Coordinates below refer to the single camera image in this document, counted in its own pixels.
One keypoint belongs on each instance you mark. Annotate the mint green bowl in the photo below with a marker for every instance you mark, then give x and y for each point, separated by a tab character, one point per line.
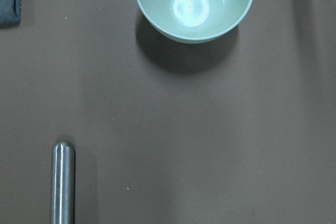
194	21

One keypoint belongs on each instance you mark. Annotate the steel muddler black tip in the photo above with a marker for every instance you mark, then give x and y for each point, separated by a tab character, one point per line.
62	206

